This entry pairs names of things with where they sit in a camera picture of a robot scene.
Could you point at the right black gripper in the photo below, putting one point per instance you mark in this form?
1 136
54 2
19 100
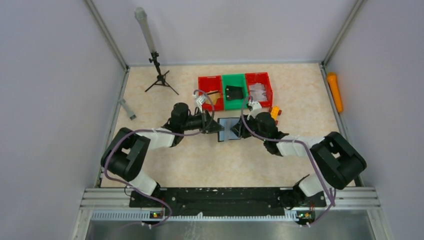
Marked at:
245 126

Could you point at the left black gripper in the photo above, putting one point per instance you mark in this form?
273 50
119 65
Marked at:
205 122

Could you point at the black leather card holder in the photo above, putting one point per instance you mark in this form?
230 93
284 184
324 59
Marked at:
227 134

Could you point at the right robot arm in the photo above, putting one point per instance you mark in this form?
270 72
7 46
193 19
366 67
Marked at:
335 162

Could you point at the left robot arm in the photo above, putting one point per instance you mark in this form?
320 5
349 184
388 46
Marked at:
125 155

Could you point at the gold card in red bin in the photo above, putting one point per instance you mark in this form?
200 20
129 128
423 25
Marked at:
214 96

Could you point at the grey cards in red bin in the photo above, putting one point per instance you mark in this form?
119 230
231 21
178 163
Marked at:
258 92

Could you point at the yellow toy block car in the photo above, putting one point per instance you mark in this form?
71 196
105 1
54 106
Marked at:
275 112

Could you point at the green plastic bin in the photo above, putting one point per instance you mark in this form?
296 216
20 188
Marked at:
235 80

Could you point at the left red plastic bin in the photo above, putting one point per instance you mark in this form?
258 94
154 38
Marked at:
211 84

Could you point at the red plastic bin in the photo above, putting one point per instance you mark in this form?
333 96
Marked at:
211 84
262 78

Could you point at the right red plastic bin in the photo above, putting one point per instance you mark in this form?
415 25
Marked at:
262 78

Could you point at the orange flashlight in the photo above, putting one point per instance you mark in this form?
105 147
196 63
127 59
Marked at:
332 81

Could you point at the black tripod with grey pole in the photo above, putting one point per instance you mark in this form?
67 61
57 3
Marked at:
142 19

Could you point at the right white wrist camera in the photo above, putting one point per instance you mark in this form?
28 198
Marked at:
254 109

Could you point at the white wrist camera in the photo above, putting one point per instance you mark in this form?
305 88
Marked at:
254 109
199 100

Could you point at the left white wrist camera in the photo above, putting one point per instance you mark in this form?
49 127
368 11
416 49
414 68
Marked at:
199 100

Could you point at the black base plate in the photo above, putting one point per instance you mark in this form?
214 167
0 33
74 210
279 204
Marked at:
227 203

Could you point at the small grey bracket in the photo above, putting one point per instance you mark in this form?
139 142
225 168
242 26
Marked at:
131 115

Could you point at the aluminium frame rail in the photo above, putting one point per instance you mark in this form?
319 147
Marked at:
113 204

